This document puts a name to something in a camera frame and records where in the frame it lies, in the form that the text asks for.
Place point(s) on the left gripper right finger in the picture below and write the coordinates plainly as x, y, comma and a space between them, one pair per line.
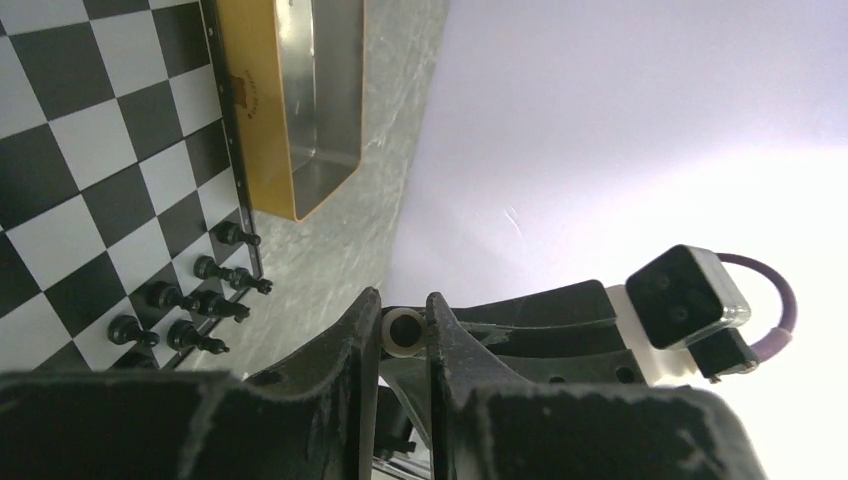
488, 422

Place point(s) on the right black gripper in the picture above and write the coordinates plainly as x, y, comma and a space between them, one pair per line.
565, 335

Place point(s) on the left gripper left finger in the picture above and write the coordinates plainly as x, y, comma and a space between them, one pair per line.
311, 415

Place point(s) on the white chess piece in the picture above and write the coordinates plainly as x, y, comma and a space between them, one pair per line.
402, 332

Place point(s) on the black white chess board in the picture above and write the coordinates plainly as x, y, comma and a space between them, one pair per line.
116, 177

